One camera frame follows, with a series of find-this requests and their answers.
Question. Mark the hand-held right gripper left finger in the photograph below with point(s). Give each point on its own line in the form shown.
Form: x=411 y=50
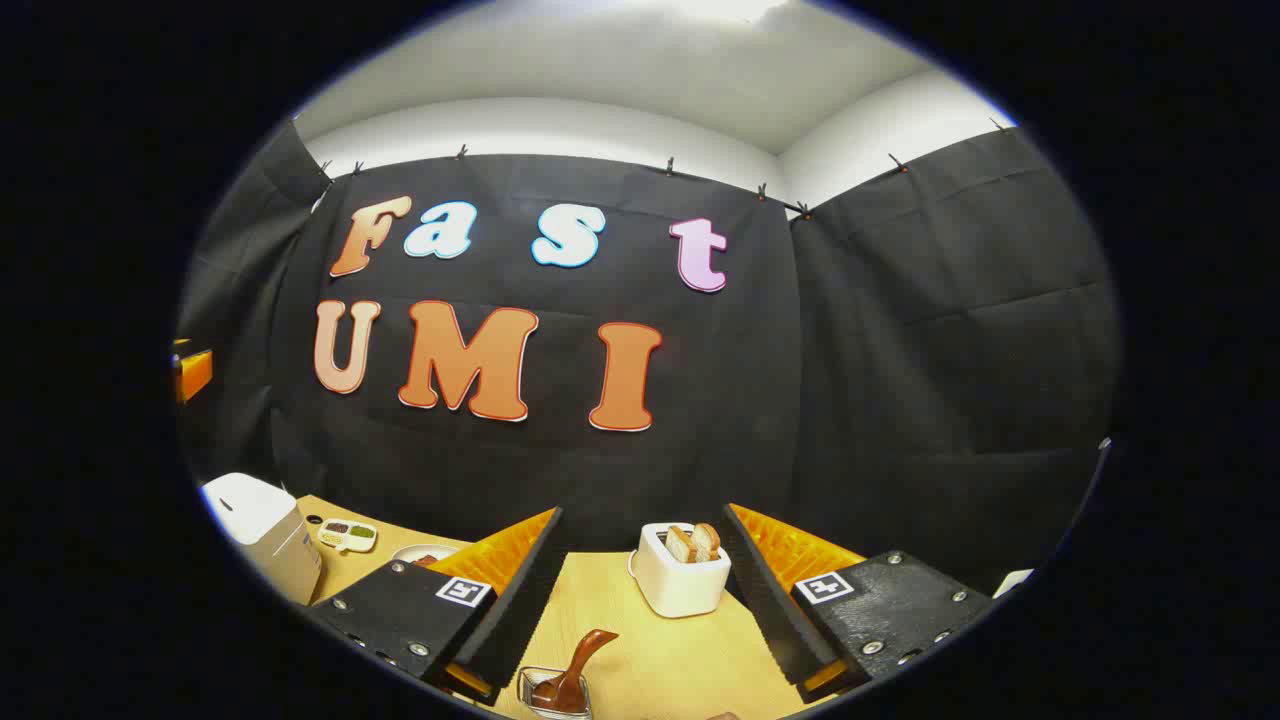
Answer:
x=520 y=610

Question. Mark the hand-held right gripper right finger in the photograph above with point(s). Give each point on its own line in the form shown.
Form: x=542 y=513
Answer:
x=770 y=610

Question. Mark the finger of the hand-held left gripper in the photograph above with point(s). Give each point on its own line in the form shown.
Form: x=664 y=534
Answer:
x=196 y=372

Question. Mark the brown wooden spoon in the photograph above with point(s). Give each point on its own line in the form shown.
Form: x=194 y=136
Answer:
x=575 y=675

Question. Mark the white rice cooker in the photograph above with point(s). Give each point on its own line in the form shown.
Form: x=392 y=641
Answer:
x=265 y=535

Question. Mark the white toaster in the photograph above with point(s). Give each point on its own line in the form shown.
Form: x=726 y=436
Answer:
x=680 y=590

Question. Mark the toasted bread slice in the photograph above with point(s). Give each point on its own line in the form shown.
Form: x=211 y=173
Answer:
x=680 y=545
x=706 y=540

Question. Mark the round white plate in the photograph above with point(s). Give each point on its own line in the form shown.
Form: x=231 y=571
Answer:
x=405 y=553

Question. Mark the white divided bean dish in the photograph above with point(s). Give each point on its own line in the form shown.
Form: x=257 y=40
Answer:
x=347 y=535

